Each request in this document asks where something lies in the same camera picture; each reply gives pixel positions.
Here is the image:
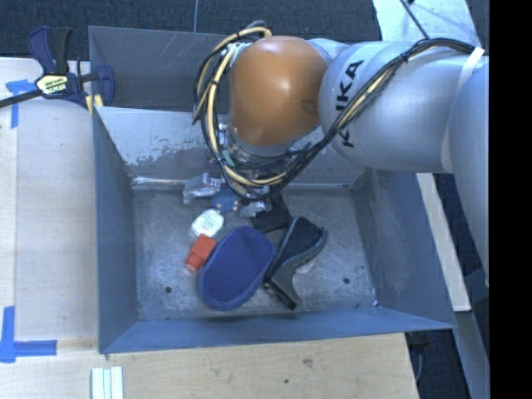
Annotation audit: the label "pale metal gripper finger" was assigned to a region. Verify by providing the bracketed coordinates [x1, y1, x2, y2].
[182, 172, 228, 205]
[239, 199, 273, 219]

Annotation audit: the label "black flat block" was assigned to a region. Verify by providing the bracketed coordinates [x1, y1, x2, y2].
[250, 193, 293, 234]

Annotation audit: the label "white bottle with red cap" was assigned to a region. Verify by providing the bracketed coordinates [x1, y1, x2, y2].
[184, 208, 226, 273]

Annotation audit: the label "dark grey shoe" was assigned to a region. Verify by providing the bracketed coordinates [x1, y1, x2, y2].
[263, 215, 328, 312]

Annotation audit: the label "blue oval pad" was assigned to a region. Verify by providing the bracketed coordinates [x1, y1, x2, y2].
[198, 225, 276, 313]

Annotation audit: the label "grey metal bin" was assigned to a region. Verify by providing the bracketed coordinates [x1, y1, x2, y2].
[87, 25, 459, 355]

